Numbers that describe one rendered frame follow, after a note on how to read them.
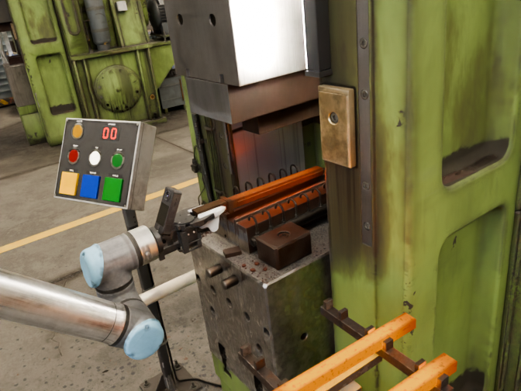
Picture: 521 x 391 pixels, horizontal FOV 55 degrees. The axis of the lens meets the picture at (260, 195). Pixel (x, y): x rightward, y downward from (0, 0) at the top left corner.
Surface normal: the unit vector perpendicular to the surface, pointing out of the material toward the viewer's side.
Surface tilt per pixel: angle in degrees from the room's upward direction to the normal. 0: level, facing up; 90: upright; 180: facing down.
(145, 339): 93
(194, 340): 0
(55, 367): 0
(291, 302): 90
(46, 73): 90
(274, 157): 90
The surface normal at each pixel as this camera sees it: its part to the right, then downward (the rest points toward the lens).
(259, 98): 0.60, 0.27
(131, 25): 0.46, 0.13
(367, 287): -0.79, 0.32
